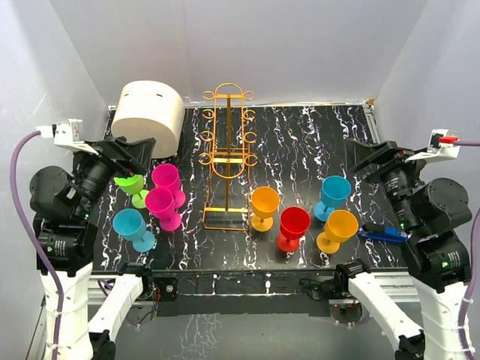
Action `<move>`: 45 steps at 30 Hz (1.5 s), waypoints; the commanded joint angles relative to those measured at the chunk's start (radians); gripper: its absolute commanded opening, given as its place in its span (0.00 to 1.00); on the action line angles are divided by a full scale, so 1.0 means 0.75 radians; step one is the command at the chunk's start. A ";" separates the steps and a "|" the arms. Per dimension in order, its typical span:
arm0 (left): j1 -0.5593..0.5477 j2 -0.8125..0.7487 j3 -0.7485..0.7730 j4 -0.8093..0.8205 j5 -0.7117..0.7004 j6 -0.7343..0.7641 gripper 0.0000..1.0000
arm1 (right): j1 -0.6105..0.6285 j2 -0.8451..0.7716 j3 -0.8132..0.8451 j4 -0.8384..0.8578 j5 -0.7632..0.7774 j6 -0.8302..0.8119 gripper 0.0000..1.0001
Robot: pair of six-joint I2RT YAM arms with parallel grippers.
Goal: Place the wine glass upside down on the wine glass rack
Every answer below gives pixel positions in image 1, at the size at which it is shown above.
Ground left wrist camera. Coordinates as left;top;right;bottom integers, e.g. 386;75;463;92
35;118;99;155

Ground blue handled tool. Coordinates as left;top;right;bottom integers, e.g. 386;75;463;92
357;223;408;244

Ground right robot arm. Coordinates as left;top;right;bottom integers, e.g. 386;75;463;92
334;131;479;359

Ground gold wire glass rack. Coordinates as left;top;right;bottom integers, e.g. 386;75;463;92
199;82;258;231

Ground green wine glass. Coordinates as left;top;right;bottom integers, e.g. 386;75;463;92
113;175;149;209

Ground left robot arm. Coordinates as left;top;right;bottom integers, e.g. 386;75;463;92
29;136;155;359

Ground orange wine glass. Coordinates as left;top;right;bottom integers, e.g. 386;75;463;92
316;210;359;254
250;186;280;233

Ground white cylindrical container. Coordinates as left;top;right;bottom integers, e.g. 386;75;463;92
111;80;185;159

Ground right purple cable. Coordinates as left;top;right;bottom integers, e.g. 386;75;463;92
454;139;480;353

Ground blue wine glass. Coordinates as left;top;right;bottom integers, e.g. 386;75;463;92
313;175;351;222
112;208;155;253

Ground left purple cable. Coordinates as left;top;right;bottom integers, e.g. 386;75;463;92
9;130;76;360

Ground magenta wine glass front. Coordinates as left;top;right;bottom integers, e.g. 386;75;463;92
145;187;182;231

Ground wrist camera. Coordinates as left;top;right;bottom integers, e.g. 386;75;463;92
406;129;460;164
35;118;99;155

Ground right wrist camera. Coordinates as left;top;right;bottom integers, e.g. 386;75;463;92
406;129;460;164

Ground magenta wine glass rear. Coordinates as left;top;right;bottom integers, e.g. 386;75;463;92
151;163;186;209

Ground magenta wine glass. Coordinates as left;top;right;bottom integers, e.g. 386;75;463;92
145;187;182;231
151;163;186;209

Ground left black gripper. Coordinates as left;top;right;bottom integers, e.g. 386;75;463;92
73;134;155;218

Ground purple cable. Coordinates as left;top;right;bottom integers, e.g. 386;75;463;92
454;139;480;353
9;130;76;360

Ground red wine glass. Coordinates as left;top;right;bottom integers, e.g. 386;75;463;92
277;206;311;252

